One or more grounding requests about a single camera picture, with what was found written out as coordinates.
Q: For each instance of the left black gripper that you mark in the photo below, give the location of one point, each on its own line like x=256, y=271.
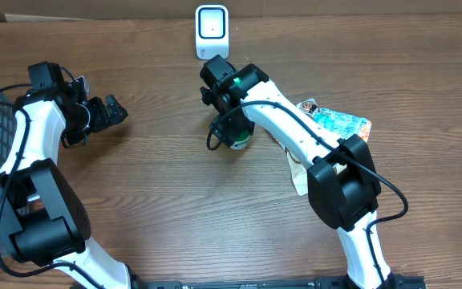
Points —
x=98, y=105

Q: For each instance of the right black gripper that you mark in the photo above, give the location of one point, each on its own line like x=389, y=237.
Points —
x=228, y=132

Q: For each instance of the green lid jar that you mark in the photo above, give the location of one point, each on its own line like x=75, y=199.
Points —
x=242, y=141

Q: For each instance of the beige snack pouch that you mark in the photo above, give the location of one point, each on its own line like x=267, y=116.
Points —
x=297, y=170

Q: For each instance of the teal wet wipes packet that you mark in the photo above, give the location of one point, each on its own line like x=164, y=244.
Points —
x=341, y=123

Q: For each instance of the orange small box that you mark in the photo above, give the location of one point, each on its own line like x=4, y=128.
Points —
x=365, y=130

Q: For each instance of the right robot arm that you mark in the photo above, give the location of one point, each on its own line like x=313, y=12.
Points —
x=341, y=186

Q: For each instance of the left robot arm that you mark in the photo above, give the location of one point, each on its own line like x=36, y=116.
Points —
x=43, y=224

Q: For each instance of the white barcode scanner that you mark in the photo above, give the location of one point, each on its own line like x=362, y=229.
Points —
x=212, y=31

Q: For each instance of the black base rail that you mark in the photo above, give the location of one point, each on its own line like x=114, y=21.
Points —
x=334, y=282

